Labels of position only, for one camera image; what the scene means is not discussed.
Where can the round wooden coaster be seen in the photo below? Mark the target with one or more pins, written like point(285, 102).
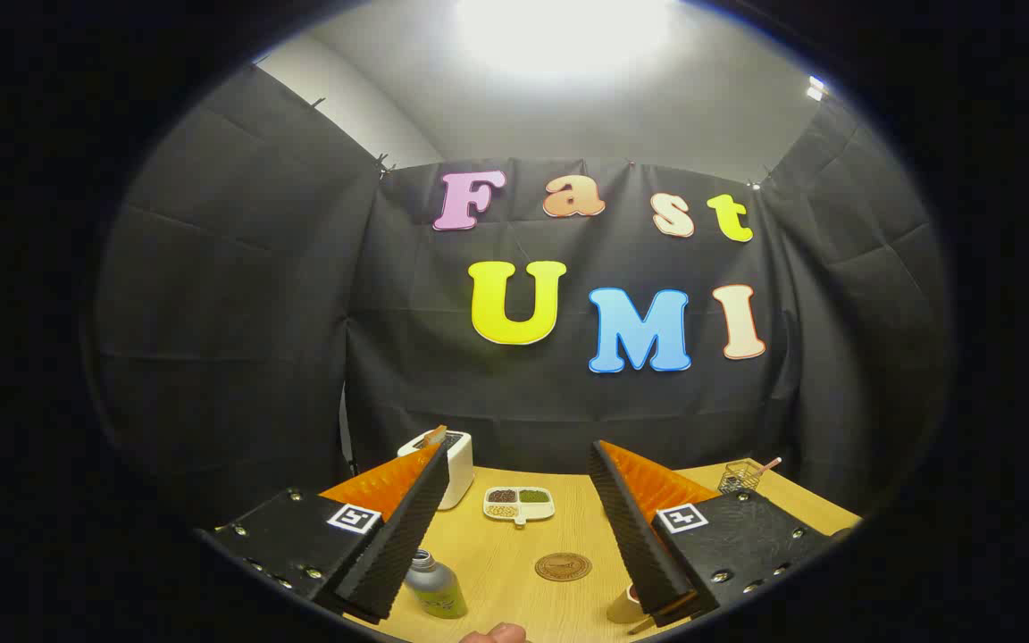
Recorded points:
point(563, 567)

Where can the wooden table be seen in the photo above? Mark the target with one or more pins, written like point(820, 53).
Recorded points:
point(559, 607)

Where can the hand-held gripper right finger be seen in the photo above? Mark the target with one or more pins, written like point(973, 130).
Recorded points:
point(631, 536)

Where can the white divided dish of beans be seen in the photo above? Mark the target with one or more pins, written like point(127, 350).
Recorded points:
point(519, 505)

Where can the white toaster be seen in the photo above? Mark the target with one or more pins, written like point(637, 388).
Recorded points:
point(459, 469)

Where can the ceiling light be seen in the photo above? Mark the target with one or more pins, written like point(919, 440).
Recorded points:
point(564, 31)

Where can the bread slice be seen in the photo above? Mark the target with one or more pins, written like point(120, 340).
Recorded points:
point(432, 437)

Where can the black backdrop cloth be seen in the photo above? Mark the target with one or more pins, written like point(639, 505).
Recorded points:
point(300, 313)

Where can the pink checkered straw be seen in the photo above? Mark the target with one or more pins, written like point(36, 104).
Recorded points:
point(769, 464)

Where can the silver juice bottle green label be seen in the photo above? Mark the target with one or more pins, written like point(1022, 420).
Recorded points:
point(439, 589)

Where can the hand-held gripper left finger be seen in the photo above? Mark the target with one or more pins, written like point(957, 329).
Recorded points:
point(407, 536)

